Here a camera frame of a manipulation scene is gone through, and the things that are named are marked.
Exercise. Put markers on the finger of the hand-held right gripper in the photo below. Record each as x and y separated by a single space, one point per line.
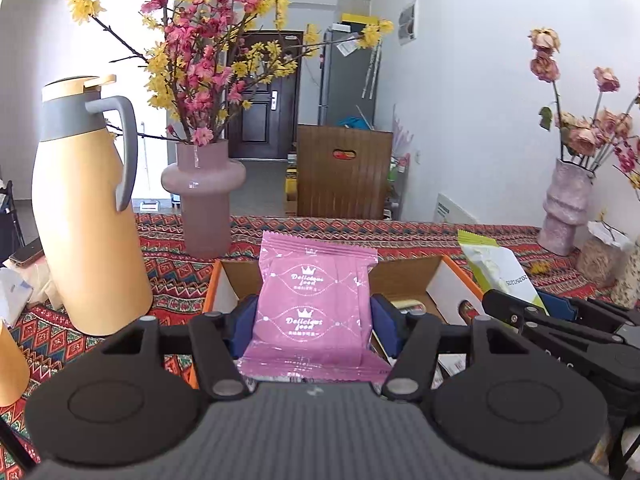
530 317
557 305

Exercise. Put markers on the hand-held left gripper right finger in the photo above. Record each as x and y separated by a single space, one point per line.
385 322

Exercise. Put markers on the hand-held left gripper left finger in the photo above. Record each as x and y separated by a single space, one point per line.
245 322

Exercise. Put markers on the red cardboard box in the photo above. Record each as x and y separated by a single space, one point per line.
400 280

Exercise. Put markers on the green snack packet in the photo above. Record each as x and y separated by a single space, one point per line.
500 270

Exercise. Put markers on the pink snack packet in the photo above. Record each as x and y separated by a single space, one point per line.
310 300

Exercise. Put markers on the pale yellow snack packet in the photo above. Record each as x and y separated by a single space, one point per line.
407 305

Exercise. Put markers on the fallen yellow petals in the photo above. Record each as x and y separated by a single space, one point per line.
540 267

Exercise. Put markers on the floral slim vase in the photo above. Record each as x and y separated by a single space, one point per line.
629 280

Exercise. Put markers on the textured pink vase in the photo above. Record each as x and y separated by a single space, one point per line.
565 210

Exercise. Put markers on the patterned red tablecloth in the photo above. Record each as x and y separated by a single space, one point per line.
165 270

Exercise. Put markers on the smooth pink glass vase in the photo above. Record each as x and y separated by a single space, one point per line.
205 210

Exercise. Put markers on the white flat carton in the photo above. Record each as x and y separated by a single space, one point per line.
460 210

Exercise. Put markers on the wooden chair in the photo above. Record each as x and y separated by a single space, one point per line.
345 185

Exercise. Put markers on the dried rose bouquet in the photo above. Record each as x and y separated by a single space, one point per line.
580 135

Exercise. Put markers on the yellow thermos jug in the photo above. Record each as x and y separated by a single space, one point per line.
85 220

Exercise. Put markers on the pale pink dried grass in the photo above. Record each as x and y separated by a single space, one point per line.
402 130

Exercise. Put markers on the dark door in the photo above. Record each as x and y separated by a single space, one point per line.
260 125

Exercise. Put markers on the cream cloth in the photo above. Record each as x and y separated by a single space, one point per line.
42 282

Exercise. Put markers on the smartphone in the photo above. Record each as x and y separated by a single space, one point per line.
26 252

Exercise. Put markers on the white plastic bag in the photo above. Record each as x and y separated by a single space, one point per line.
12 295

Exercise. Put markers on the grey refrigerator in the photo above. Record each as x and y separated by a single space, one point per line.
345 90

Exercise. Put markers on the yellow ceramic mug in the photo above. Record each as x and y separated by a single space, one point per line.
10 370

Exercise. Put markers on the white umbrella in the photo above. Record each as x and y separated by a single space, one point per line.
372 72

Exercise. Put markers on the pink and yellow flower branches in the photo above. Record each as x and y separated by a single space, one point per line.
200 60

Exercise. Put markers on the yellow box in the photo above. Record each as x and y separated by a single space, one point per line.
360 18

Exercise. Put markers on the dark metal frame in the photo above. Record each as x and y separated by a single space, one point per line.
9 220

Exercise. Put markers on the wall panel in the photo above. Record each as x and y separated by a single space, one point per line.
408 20

